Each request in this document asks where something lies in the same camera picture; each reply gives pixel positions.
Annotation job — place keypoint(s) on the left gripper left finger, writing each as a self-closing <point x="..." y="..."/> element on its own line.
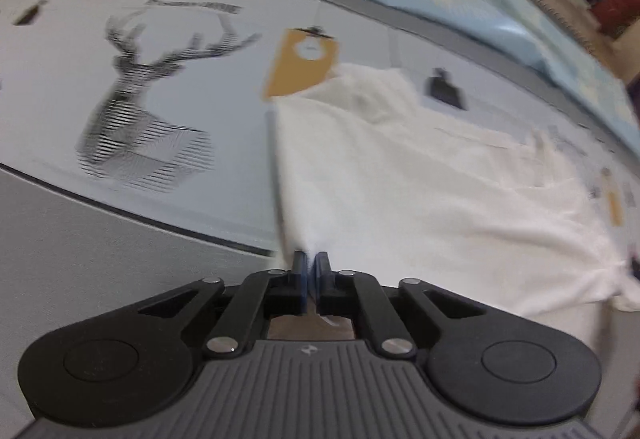
<point x="261" y="297"/>

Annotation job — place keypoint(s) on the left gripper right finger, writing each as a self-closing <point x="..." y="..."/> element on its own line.
<point x="358" y="297"/>

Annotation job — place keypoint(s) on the white long-sleeve shirt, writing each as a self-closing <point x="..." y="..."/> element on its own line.
<point x="375" y="180"/>

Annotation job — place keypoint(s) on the deer print bed sheet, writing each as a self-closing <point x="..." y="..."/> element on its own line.
<point x="155" y="108"/>

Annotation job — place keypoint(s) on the dark red cushion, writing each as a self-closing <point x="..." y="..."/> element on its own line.
<point x="615" y="16"/>

